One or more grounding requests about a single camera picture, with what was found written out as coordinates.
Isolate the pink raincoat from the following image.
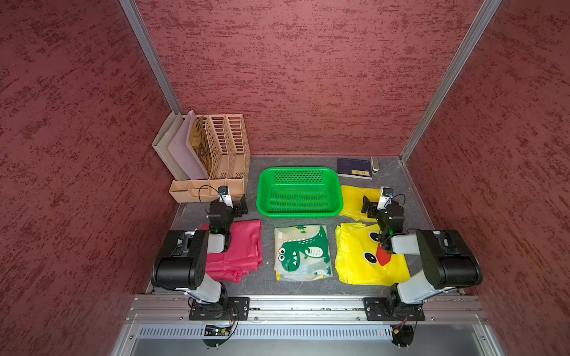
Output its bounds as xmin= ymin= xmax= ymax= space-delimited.
xmin=206 ymin=220 xmax=263 ymax=283

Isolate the yellow duck raincoat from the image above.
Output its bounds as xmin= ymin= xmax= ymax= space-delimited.
xmin=335 ymin=222 xmax=411 ymax=286

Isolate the dinosaur print raincoat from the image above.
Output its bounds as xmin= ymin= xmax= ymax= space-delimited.
xmin=274 ymin=225 xmax=333 ymax=282

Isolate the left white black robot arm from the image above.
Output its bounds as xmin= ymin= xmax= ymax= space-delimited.
xmin=151 ymin=197 xmax=248 ymax=312

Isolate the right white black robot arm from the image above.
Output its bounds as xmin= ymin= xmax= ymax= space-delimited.
xmin=362 ymin=196 xmax=482 ymax=313

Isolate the plain yellow folded raincoat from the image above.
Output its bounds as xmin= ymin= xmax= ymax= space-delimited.
xmin=339 ymin=185 xmax=381 ymax=223

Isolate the green plastic basket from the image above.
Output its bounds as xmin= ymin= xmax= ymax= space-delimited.
xmin=256 ymin=167 xmax=344 ymax=219

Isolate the dark blue notebook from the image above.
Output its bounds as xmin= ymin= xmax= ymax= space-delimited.
xmin=337 ymin=158 xmax=373 ymax=179

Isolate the small grey white eraser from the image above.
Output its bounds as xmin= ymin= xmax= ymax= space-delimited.
xmin=370 ymin=157 xmax=379 ymax=174

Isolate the beige plastic file organizer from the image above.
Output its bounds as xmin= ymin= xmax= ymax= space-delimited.
xmin=169 ymin=114 xmax=250 ymax=203

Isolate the brown patterned folder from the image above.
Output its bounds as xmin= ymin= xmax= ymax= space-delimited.
xmin=186 ymin=117 xmax=212 ymax=177

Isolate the lilac folder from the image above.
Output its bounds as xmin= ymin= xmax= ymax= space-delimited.
xmin=168 ymin=111 xmax=208 ymax=180

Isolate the beige folder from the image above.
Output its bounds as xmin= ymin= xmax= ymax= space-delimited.
xmin=151 ymin=112 xmax=189 ymax=180

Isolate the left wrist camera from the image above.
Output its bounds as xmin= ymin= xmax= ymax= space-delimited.
xmin=218 ymin=185 xmax=233 ymax=208

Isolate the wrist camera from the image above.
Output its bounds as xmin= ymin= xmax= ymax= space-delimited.
xmin=218 ymin=185 xmax=233 ymax=208
xmin=377 ymin=187 xmax=394 ymax=210

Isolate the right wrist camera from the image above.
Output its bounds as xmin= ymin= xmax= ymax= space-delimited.
xmin=377 ymin=187 xmax=394 ymax=210

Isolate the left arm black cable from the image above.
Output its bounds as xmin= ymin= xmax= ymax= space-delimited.
xmin=197 ymin=184 xmax=224 ymax=217

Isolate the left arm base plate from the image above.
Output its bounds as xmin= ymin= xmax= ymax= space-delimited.
xmin=189 ymin=297 xmax=250 ymax=322

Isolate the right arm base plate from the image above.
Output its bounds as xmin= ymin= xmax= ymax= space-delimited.
xmin=362 ymin=298 xmax=425 ymax=323

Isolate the aluminium front rail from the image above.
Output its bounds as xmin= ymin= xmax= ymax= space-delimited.
xmin=126 ymin=294 xmax=490 ymax=325

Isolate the left aluminium corner post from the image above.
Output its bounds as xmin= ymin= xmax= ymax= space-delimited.
xmin=120 ymin=0 xmax=183 ymax=114

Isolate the aluminium corner post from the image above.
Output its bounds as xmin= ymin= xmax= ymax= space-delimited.
xmin=120 ymin=0 xmax=183 ymax=114
xmin=399 ymin=0 xmax=502 ymax=165

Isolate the right aluminium corner post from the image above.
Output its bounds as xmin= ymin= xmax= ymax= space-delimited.
xmin=399 ymin=0 xmax=502 ymax=165

